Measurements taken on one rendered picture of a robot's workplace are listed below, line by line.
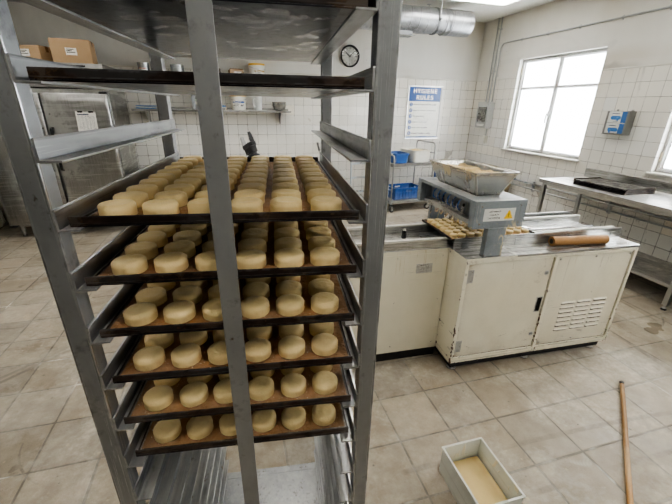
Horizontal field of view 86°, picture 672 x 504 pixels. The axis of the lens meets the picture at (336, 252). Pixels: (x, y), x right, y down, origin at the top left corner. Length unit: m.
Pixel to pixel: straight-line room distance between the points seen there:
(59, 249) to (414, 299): 2.07
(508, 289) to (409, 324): 0.66
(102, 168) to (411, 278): 4.29
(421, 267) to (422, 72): 5.04
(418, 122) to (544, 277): 4.78
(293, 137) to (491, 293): 4.57
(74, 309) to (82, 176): 4.98
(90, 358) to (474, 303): 2.09
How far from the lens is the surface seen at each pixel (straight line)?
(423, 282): 2.37
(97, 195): 0.70
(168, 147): 1.16
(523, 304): 2.64
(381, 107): 0.52
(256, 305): 0.63
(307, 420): 0.82
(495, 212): 2.20
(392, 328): 2.46
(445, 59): 7.17
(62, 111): 5.54
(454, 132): 7.34
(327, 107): 1.12
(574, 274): 2.80
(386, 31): 0.52
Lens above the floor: 1.65
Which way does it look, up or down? 22 degrees down
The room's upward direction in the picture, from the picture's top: 1 degrees clockwise
